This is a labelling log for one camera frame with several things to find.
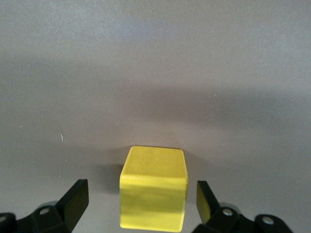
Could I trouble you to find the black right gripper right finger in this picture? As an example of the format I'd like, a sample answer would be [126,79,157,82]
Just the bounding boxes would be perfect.
[196,181,292,233]

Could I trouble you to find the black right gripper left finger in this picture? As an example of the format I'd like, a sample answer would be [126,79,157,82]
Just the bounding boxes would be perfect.
[0,179,89,233]

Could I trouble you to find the yellow block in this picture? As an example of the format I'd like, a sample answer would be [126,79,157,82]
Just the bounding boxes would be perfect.
[119,145,190,233]

